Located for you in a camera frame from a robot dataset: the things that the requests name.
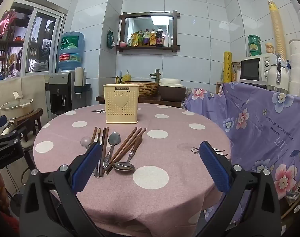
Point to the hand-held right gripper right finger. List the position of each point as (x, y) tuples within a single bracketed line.
[(214, 167)]

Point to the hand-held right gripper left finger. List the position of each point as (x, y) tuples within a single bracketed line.
[(86, 167)]

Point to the pile of brown chopsticks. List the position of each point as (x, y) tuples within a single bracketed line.
[(126, 144)]

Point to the cream plastic utensil holder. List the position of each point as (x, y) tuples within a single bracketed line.
[(121, 108)]

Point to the white pot with lid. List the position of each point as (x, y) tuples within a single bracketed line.
[(16, 106)]

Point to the small grey spoon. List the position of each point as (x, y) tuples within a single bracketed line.
[(85, 142)]

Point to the wooden stool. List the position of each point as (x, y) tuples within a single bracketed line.
[(31, 118)]

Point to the beige cloth cover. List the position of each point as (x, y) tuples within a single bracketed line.
[(6, 88)]

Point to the orange patterned cushion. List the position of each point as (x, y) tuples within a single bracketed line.
[(1, 202)]

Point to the purple floral cloth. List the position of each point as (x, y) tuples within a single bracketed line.
[(251, 118)]

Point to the grey water dispenser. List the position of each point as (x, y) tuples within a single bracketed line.
[(58, 96)]

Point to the grey patterned cloth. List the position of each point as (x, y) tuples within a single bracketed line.
[(190, 91)]

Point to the dark blue cup holder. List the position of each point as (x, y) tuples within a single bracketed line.
[(86, 87)]

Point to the white and brown rice cooker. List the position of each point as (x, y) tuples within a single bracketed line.
[(172, 91)]

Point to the white paper cup sleeve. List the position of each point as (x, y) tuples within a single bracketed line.
[(79, 79)]

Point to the sliding window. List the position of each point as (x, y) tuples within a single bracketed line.
[(38, 44)]

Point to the knives in holder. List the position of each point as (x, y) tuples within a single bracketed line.
[(118, 79)]

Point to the woven basin sink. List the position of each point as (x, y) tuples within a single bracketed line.
[(145, 88)]

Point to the yellow soap dispenser bottle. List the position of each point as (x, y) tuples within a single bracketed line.
[(126, 76)]

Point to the yellow wrap roll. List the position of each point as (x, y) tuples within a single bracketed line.
[(227, 66)]

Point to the blue water jug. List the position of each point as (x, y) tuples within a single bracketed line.
[(70, 51)]

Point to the light wooden box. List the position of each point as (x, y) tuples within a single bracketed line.
[(236, 65)]

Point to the white microwave oven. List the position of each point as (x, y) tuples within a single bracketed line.
[(251, 69)]

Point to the bronze faucet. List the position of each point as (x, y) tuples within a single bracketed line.
[(156, 75)]

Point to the pink bowl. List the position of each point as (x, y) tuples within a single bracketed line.
[(122, 44)]

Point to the stack of green tubs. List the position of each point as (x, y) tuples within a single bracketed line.
[(254, 45)]

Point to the stacks of white paper cups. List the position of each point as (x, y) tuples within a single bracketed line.
[(298, 66)]

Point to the glass jar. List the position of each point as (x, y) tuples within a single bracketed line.
[(269, 48)]

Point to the yellow food packet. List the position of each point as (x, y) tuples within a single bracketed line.
[(131, 40)]

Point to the white plastic bottle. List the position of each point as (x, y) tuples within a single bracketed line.
[(166, 40)]

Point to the green oil bottle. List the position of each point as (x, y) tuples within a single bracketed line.
[(140, 39)]

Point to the dark sauce bottle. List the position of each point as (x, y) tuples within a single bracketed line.
[(159, 38)]

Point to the bottle with yellow label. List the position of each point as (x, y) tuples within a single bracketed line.
[(152, 39)]

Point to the bottle with purple label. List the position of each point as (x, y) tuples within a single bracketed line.
[(146, 38)]

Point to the tall stack of yellow cups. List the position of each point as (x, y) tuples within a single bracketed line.
[(277, 29)]

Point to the wooden framed mirror shelf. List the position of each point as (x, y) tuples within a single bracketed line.
[(150, 14)]

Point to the green wall packet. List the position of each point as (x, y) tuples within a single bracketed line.
[(110, 39)]

